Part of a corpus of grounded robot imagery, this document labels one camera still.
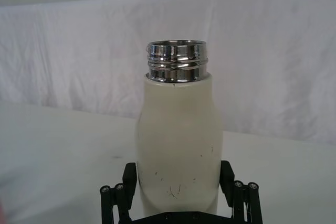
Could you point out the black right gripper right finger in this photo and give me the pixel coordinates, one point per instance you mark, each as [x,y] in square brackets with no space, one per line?
[228,179]

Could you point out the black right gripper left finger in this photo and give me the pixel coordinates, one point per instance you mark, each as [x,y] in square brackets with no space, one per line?
[130,182]

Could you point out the cream vacuum bottle steel neck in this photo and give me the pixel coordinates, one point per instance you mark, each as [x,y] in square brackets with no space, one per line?
[178,129]

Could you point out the white table cloth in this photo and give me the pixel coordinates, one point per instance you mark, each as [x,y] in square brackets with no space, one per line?
[65,142]

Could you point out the white curtain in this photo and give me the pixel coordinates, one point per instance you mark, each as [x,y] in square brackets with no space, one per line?
[78,51]

